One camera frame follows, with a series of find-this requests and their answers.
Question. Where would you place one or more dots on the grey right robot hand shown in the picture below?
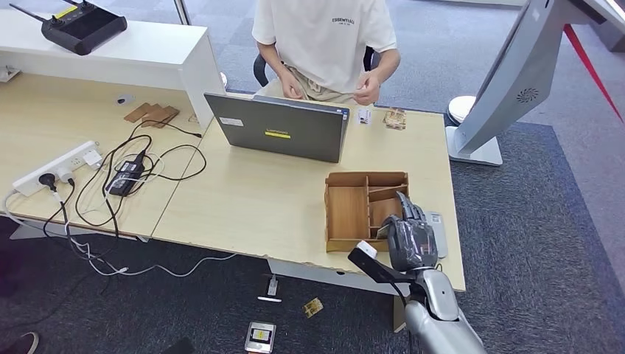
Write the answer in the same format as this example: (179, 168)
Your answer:
(412, 242)

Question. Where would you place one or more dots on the person's left hand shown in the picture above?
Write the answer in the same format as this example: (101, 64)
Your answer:
(367, 89)

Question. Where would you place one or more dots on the person's right hand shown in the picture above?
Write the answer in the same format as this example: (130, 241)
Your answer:
(292, 87)

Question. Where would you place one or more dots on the white ID card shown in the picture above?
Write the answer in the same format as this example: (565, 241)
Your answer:
(364, 116)

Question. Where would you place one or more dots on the room key card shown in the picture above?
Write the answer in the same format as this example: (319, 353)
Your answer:
(382, 232)

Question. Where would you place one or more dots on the wooden compartment box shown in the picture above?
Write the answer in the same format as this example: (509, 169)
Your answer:
(347, 212)

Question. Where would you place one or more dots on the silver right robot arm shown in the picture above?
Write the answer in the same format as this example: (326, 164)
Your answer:
(439, 298)

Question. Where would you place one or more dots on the person's right forearm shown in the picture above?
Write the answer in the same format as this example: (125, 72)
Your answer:
(272, 61)

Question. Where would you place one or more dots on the person's left forearm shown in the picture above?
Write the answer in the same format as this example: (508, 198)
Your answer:
(385, 66)

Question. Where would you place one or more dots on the white card reader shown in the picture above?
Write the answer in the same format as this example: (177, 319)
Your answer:
(439, 239)

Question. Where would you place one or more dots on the brown patterned card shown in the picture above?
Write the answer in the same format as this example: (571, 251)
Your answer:
(394, 119)

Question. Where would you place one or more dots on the person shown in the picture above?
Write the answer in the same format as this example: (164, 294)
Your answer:
(322, 44)

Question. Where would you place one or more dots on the small yellow card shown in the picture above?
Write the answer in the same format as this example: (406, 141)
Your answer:
(312, 308)

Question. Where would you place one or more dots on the clear plastic film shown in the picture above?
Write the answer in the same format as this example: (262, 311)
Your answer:
(415, 239)

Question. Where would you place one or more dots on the grey laptop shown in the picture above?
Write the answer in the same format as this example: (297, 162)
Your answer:
(278, 127)

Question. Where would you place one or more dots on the wooden desk leg panel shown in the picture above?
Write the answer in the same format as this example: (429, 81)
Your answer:
(399, 317)

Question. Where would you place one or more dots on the white round stand base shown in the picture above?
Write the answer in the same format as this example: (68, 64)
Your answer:
(461, 110)

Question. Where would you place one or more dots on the white desk crossbeam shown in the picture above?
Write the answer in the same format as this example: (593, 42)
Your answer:
(312, 274)

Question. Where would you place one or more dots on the metal pole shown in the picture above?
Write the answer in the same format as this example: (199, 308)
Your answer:
(183, 12)

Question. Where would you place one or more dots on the dark brown cardboard piece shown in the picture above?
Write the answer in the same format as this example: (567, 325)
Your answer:
(161, 116)

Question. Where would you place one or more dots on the grey kiosk stand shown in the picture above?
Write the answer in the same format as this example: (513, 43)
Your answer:
(517, 73)

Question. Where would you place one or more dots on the light brown cardboard piece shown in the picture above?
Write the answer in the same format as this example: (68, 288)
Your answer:
(134, 113)

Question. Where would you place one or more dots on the silver handheld device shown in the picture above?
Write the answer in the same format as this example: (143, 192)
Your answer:
(260, 337)

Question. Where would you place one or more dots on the black power adapter brick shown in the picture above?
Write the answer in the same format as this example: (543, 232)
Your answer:
(124, 178)

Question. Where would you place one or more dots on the white plug adapter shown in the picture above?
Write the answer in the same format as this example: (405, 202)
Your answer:
(92, 159)

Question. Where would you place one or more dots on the black remote controller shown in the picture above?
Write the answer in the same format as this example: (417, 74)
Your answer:
(83, 29)

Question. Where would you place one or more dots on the white power strip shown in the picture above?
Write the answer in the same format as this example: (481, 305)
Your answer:
(53, 168)

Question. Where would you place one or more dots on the black mains plug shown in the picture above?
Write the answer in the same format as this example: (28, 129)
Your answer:
(47, 181)

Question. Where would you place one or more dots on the dark sneaker white sole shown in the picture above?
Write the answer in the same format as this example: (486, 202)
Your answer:
(24, 344)

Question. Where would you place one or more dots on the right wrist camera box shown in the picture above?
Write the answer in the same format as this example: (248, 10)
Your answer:
(371, 266)

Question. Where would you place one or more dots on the white metal floor bracket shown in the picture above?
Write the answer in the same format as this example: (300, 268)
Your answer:
(271, 288)

